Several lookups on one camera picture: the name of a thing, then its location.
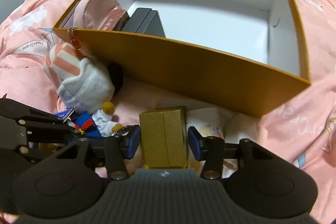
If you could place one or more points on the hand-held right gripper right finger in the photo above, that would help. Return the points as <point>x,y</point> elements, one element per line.
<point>194,144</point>

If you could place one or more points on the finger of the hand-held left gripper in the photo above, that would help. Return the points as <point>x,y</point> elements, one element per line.
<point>31,112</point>
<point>52,132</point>

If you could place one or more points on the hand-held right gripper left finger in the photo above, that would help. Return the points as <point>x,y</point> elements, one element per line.
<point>134,142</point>

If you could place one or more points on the gold small box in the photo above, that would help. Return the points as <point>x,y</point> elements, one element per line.
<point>162,134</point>

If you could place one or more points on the orange cardboard box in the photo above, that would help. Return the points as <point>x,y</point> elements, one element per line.
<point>197,71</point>

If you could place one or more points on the grey small box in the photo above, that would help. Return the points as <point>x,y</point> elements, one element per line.
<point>147,22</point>

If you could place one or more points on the pink fabric pouch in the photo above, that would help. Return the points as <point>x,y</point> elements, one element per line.
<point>97,8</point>

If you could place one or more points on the maroon small box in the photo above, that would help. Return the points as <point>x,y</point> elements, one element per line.
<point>113,19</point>

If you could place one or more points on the blue hang tag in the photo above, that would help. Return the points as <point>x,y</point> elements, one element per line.
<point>64,115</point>

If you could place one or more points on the white and pink plush toy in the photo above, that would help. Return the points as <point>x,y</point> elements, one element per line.
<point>86,82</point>

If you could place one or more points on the pink printed blanket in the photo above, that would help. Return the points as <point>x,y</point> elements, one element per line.
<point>288,134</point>

